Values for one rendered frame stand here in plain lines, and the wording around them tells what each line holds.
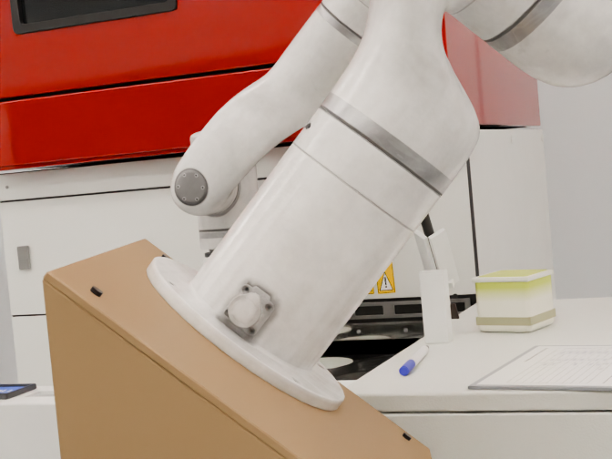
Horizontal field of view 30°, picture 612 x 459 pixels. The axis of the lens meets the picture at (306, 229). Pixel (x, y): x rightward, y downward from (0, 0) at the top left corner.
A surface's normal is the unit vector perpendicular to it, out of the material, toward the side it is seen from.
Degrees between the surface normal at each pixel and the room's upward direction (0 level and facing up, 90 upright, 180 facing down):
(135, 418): 90
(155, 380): 90
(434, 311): 90
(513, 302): 90
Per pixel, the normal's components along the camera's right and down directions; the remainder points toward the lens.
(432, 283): -0.36, 0.08
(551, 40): -0.25, 0.65
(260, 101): 0.20, -0.53
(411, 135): 0.13, 0.18
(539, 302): 0.80, -0.04
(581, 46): -0.06, 0.60
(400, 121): -0.06, 0.04
